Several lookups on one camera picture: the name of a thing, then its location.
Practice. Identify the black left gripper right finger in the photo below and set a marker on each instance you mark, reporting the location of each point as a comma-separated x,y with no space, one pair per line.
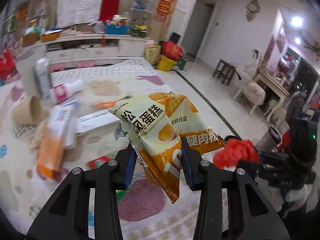
231,204

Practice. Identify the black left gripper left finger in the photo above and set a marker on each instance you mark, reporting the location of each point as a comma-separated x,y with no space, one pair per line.
65,214

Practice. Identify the orange white carton box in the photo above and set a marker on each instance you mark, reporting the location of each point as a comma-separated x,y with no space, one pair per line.
60,135

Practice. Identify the orange plastic snack wrapper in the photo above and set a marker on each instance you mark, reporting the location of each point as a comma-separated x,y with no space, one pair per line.
109,104

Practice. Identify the yellow orange cake snack bag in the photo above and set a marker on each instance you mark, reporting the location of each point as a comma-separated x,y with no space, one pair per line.
156,124

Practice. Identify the white gloved right hand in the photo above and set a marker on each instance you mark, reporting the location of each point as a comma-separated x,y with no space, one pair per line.
308,195

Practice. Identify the red pompom fabric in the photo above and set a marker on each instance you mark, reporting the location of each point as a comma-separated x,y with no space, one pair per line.
234,151

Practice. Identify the white side table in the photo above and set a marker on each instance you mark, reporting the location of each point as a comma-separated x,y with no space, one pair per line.
275,86

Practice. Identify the white ornate chair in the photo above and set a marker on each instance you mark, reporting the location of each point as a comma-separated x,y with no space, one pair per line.
249,88

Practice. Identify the long white flat box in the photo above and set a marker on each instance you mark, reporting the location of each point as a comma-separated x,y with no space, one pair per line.
97,120

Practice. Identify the brown paper cup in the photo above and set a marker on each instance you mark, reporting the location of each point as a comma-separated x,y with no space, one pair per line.
28,112

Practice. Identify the dark wooden stool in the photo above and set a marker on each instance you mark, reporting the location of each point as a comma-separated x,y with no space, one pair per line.
224,71

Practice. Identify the white pink bottle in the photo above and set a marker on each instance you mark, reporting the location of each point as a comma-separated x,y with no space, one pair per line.
62,92

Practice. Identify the tall white milk carton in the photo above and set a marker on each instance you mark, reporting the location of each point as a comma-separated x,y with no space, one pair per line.
43,78

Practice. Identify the green crate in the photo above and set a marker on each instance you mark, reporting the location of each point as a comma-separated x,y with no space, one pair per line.
181,64

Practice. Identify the red plastic bag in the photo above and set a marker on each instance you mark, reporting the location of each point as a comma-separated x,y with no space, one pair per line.
7,64

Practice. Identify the white tv cabinet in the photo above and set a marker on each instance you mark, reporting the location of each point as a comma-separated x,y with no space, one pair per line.
77,51

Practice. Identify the red fabric bag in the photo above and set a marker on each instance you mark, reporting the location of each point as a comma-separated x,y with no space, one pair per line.
172,51

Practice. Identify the cardboard box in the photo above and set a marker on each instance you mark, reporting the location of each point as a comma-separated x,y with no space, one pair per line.
151,54

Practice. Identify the blue storage bin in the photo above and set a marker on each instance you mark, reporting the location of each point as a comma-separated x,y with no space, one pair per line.
115,29

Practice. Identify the white textured cloth cover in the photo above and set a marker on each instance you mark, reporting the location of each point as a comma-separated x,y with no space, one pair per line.
71,12

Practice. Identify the ornate wall clock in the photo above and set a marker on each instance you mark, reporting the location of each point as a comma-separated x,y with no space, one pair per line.
252,10

